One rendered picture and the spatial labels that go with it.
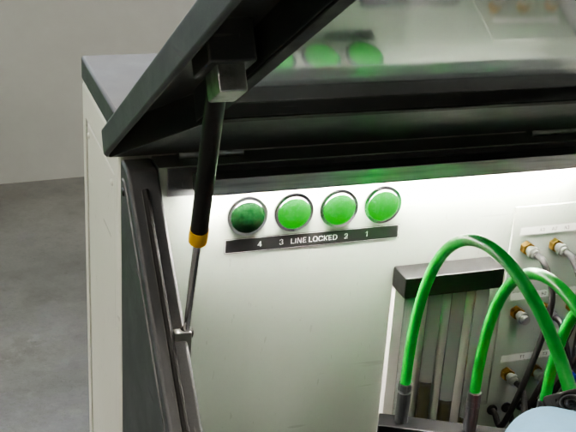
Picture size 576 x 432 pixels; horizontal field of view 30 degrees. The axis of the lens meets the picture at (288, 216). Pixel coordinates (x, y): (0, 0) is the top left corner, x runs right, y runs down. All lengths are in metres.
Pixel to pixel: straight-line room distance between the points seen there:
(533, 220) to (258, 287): 0.39
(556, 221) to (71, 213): 3.48
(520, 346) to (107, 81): 0.69
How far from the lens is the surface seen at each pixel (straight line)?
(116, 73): 1.45
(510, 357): 1.58
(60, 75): 5.01
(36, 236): 4.59
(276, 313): 1.39
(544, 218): 1.50
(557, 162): 1.44
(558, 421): 0.41
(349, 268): 1.40
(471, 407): 1.43
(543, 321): 1.09
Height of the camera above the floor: 1.90
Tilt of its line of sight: 23 degrees down
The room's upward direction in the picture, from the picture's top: 3 degrees clockwise
